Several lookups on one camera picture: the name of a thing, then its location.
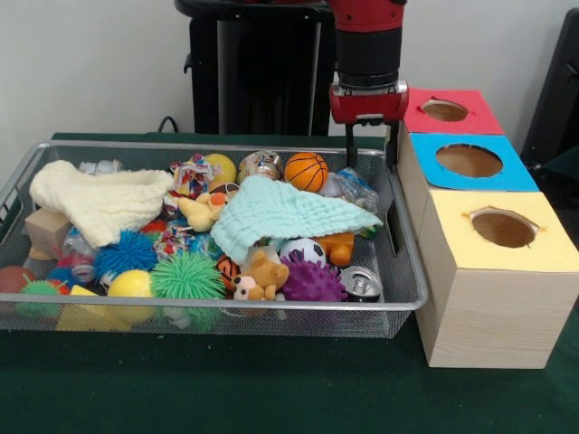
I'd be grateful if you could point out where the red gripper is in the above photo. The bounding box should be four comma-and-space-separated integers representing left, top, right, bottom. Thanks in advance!
328, 80, 410, 171

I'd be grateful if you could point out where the clear plastic bottle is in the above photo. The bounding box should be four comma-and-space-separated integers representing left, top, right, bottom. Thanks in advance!
332, 166, 380, 214

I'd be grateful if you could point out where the mint green knitted cloth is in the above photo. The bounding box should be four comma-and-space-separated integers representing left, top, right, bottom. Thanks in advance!
210, 175, 384, 264

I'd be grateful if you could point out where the silver mesh bin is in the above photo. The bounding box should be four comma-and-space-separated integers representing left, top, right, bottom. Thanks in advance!
0, 139, 429, 343

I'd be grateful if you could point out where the wooden three-hole box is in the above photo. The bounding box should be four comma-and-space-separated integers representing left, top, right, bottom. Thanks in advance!
382, 88, 579, 370

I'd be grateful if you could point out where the orange toy basketball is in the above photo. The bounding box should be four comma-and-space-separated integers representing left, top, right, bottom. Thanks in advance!
283, 152, 330, 192

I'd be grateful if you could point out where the toy soccer ball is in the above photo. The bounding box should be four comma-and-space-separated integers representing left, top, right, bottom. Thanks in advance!
279, 237, 327, 268

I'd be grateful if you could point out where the silver drink can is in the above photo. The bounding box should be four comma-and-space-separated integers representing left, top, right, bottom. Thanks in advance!
339, 265, 384, 303

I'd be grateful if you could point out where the purple spiky ball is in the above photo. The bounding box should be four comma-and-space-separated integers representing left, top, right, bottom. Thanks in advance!
282, 257, 348, 303

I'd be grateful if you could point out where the brown teddy bear plush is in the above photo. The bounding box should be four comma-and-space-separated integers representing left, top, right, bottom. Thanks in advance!
233, 250, 291, 302

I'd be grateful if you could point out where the yellow plush duck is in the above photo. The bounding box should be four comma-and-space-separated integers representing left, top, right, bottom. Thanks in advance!
177, 190, 232, 231

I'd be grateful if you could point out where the black stand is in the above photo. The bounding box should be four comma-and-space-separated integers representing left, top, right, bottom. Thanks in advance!
519, 7, 579, 159

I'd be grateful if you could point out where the dark green side-table cloth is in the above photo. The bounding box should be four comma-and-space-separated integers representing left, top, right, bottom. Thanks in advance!
536, 146, 579, 182

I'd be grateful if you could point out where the green koosh ball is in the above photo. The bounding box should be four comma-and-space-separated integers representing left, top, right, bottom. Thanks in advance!
151, 251, 227, 300

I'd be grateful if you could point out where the dark green table cloth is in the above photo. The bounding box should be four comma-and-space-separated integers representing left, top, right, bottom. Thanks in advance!
0, 131, 579, 434

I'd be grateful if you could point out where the blue koosh ball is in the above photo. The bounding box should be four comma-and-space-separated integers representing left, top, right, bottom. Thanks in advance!
93, 230, 160, 276

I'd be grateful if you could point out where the cream knitted cloth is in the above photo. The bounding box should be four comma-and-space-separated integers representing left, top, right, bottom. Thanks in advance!
28, 159, 176, 249

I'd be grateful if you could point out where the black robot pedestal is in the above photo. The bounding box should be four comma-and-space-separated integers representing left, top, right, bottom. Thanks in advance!
174, 0, 343, 136

